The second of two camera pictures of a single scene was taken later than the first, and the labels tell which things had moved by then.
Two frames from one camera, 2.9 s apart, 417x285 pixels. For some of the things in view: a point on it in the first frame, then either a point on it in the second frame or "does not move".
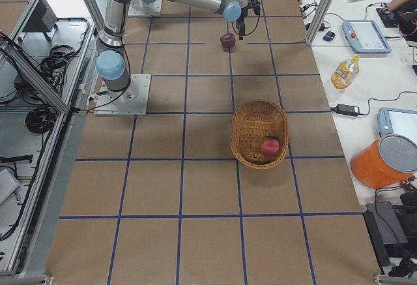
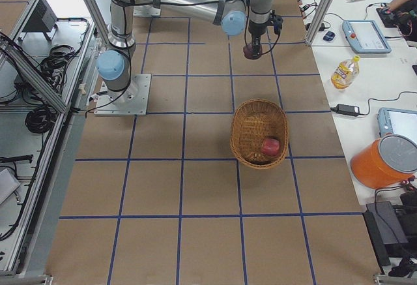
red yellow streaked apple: (270, 147) does not move
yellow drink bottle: (346, 73) does not move
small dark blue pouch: (329, 36) does not move
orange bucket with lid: (386, 162) does not move
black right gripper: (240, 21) to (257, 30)
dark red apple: (228, 40) to (247, 52)
